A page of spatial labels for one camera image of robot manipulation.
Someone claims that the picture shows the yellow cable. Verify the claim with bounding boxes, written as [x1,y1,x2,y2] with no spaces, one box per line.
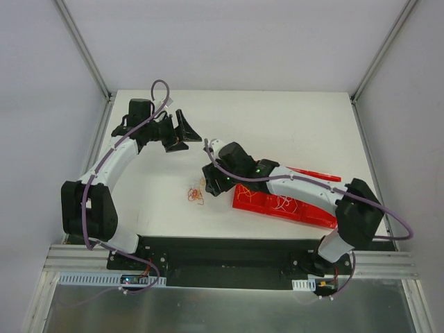
[237,185,257,204]

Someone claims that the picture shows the white cable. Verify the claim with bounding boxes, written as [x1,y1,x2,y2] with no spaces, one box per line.
[273,194,300,213]

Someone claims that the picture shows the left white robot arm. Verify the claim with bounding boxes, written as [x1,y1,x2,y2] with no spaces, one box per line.
[61,99,202,270]

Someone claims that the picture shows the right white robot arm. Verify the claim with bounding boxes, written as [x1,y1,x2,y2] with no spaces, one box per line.
[202,139,384,277]

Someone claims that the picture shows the red three-compartment bin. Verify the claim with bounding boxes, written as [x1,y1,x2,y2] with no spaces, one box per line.
[232,166,345,229]

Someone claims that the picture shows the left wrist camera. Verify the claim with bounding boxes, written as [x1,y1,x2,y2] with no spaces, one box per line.
[155,97,173,111]

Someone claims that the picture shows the left aluminium frame post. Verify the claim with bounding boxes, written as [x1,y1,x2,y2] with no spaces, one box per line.
[52,0,112,101]

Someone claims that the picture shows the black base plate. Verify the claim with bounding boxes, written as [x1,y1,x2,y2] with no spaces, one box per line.
[105,234,398,289]

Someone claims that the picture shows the right white cable duct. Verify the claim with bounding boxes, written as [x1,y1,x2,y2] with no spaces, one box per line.
[291,278,316,292]

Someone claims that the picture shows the white cable duct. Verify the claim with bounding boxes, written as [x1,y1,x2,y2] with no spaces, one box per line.
[291,278,316,292]
[59,273,167,289]

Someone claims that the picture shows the left white cable duct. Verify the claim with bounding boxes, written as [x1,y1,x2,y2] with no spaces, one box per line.
[59,273,167,289]

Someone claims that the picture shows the aluminium rail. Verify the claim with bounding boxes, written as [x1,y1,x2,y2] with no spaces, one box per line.
[43,244,420,280]

